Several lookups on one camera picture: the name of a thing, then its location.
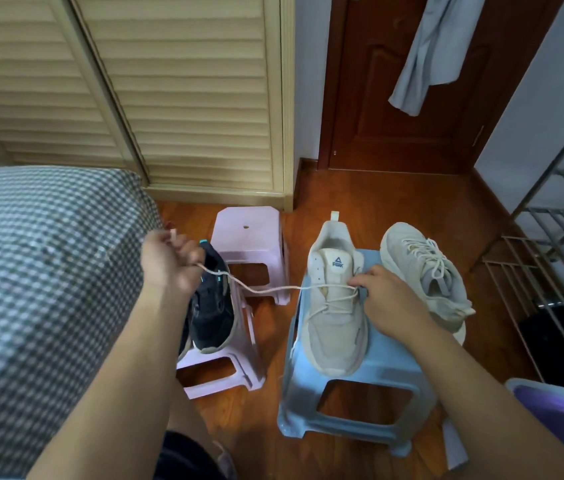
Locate person's right hand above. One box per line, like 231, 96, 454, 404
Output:
348, 265, 435, 341

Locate person's left hand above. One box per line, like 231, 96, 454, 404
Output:
140, 230, 206, 298

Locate beige shoelace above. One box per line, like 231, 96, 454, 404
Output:
169, 228, 362, 320

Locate person's right forearm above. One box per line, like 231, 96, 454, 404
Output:
402, 321, 564, 480

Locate person's left forearm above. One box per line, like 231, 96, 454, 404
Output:
26, 288, 198, 480

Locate dark navy sneaker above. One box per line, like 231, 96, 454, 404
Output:
178, 240, 239, 360

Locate beige sneaker with blue logo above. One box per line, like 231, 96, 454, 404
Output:
301, 211, 368, 378

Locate pink plastic stool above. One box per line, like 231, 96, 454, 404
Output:
177, 282, 267, 400
210, 207, 291, 306

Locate beige laced sneaker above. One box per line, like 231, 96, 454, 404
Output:
380, 222, 476, 345

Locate blue plastic stool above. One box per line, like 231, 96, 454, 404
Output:
277, 249, 437, 458

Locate brown wooden door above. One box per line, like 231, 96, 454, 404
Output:
318, 0, 564, 174

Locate beige louvered wardrobe door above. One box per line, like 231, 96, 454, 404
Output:
0, 0, 148, 181
69, 0, 285, 195

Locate person's leg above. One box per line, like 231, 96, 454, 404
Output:
164, 382, 223, 460

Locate black bag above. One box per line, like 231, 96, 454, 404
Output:
519, 305, 564, 390

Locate metal shoe rack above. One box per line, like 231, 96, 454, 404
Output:
471, 97, 564, 383

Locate black shorts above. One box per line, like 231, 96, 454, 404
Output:
154, 431, 228, 480

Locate purple plastic bin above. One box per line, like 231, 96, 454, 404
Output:
505, 378, 564, 478

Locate grey hanging garment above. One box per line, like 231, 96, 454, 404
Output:
388, 0, 487, 117

